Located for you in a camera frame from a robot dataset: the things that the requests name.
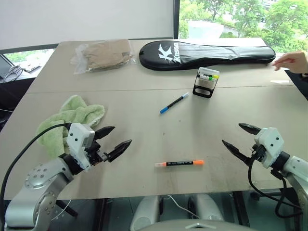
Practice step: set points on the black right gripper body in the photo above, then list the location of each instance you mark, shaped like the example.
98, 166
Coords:
258, 152

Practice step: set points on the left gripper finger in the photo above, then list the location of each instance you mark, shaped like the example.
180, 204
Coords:
119, 149
104, 132

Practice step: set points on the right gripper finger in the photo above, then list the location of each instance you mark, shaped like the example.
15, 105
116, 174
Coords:
250, 128
237, 151

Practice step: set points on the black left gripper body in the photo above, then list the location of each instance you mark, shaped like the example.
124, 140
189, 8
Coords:
95, 154

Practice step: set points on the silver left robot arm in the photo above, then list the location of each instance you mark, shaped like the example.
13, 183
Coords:
36, 192

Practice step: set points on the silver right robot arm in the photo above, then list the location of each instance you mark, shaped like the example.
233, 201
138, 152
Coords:
297, 173

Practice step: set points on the orange capped black pen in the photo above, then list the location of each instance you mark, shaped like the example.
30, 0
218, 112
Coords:
179, 163

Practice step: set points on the clear pen box black stand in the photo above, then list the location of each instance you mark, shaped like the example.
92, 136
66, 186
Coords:
204, 87

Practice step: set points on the blue capped black pen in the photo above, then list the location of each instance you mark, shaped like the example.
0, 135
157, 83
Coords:
173, 103

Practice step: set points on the person's bare hand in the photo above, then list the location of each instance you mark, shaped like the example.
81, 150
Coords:
292, 61

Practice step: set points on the light green towel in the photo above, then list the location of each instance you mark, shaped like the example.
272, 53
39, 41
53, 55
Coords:
77, 113

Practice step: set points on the black table leg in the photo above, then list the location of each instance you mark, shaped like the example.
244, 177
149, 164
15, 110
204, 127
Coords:
241, 208
99, 214

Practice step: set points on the silver rounded robot leg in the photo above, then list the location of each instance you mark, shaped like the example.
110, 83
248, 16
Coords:
208, 207
145, 211

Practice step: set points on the person's dark sleeve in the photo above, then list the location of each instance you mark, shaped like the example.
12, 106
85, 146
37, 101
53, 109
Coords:
299, 84

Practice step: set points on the clear bag with brown cloth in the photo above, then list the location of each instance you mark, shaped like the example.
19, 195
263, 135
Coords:
106, 54

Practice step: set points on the grey robot torso edge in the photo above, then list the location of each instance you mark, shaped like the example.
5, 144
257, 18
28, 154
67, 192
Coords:
199, 225

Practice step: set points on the black racket bag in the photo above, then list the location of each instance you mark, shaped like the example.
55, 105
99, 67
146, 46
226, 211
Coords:
207, 54

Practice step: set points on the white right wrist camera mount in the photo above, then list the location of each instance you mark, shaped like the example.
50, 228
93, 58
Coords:
270, 143

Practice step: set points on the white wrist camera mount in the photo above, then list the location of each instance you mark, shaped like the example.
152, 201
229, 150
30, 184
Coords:
78, 142
270, 143

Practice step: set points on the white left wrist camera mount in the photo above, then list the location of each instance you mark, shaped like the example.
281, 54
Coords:
78, 142

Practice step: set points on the dark window frame post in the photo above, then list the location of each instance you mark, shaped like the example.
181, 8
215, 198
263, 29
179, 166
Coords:
176, 19

